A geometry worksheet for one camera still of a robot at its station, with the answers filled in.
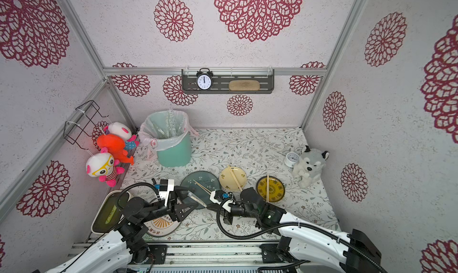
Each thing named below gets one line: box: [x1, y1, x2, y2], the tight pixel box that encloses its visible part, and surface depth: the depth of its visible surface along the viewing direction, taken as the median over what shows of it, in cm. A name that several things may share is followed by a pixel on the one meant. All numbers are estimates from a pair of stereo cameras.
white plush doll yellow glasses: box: [85, 147, 125, 188], surface depth 83 cm
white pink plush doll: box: [103, 121, 140, 151], surface depth 97 cm
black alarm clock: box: [196, 67, 214, 92], surface depth 92 cm
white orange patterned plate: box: [143, 215, 182, 237], surface depth 82 cm
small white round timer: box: [283, 150, 300, 168], surface depth 103 cm
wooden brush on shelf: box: [228, 79, 261, 92], surface depth 92 cm
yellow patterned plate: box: [255, 175, 286, 203], surface depth 96 cm
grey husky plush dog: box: [292, 144, 330, 189], surface depth 85 cm
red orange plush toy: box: [96, 134, 135, 166], surface depth 92 cm
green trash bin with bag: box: [138, 109, 199, 168], surface depth 92 cm
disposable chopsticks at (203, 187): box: [192, 178, 212, 196], surface depth 94 cm
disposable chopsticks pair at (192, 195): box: [187, 190, 207, 209], surface depth 65 cm
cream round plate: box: [218, 166, 248, 191], surface depth 98 cm
